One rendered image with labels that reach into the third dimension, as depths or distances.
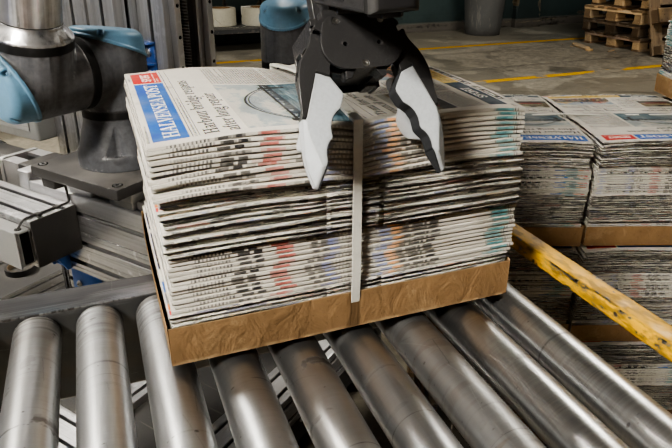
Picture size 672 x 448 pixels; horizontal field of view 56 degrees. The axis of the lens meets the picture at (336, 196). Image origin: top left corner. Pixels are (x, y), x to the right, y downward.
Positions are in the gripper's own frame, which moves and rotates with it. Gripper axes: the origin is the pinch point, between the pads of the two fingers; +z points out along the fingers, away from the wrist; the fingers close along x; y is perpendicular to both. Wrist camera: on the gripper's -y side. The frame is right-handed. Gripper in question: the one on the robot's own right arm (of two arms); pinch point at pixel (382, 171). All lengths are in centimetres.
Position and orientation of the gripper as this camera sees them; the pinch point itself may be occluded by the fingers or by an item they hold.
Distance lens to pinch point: 51.7
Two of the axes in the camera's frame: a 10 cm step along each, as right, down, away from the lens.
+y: -3.1, 1.6, 9.4
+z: 1.8, 9.8, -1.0
